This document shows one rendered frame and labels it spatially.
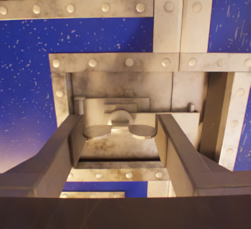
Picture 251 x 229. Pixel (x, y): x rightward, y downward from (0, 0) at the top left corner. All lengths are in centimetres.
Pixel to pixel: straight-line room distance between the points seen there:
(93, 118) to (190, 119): 9
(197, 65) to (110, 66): 7
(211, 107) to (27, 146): 18
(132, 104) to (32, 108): 9
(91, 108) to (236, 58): 14
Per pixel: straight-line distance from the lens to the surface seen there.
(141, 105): 18
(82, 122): 16
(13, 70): 18
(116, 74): 17
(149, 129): 16
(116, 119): 17
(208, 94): 19
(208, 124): 20
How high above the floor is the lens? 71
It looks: 17 degrees up
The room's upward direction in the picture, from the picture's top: 180 degrees clockwise
